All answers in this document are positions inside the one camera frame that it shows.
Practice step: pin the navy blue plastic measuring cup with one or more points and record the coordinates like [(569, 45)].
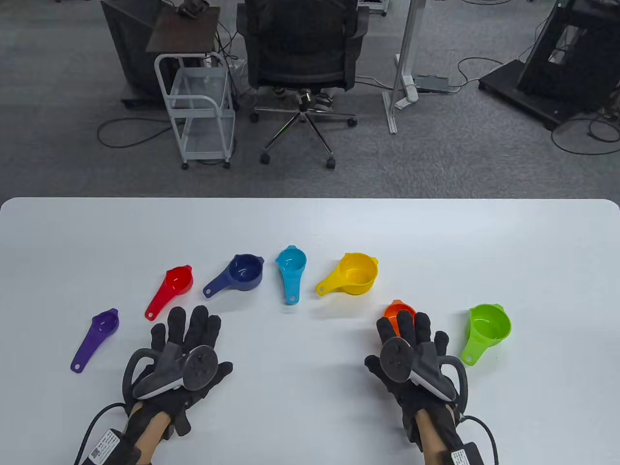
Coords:
[(244, 272)]

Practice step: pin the black cabinet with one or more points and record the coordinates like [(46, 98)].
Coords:
[(131, 48)]

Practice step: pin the person's left hand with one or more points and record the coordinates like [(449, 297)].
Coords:
[(198, 324)]

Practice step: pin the person's left forearm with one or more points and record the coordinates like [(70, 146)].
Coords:
[(151, 436)]

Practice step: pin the grey left hand controller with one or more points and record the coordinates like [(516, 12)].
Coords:
[(198, 368)]

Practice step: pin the white rolling cart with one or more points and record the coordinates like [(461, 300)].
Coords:
[(201, 83)]

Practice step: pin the grey hand controller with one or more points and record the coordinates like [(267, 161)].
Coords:
[(198, 368), (397, 361)]

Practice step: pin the black right wrist sensor box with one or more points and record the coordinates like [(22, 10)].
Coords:
[(467, 457)]

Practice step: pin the black power adapter box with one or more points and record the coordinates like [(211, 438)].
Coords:
[(432, 83)]

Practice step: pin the black wrist sensor box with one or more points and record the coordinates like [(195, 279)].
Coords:
[(104, 448), (467, 457)]

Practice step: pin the white wheeled base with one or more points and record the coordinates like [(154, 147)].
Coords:
[(373, 5)]

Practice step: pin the yellow plastic measuring cup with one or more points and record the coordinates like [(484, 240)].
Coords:
[(358, 275)]

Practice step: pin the purple plastic measuring cup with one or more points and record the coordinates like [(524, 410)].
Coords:
[(92, 341)]

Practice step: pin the black mesh office chair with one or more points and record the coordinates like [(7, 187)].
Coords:
[(300, 43)]

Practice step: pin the brown side table top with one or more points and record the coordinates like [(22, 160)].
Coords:
[(184, 30)]

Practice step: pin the person's right forearm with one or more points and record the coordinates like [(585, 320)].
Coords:
[(432, 436)]

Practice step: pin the dark object on side table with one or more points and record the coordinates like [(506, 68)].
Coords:
[(193, 7)]

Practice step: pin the grey right hand controller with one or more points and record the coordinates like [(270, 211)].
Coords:
[(397, 361)]

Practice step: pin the black left wrist sensor box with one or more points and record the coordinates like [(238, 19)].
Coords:
[(104, 448)]

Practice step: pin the orange plastic measuring cup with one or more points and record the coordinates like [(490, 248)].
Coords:
[(393, 310)]

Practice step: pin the white metal desk leg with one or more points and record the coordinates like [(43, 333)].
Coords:
[(404, 48)]

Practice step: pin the light blue plastic measuring cup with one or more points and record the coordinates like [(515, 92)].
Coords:
[(291, 271)]

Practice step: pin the green plastic measuring cup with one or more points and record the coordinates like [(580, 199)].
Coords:
[(487, 328)]

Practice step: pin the red plastic measuring cup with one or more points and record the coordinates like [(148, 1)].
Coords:
[(177, 281)]

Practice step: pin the black equipment stand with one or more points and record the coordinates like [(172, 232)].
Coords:
[(557, 72)]

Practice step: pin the person's right hand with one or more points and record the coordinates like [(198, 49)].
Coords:
[(421, 325)]

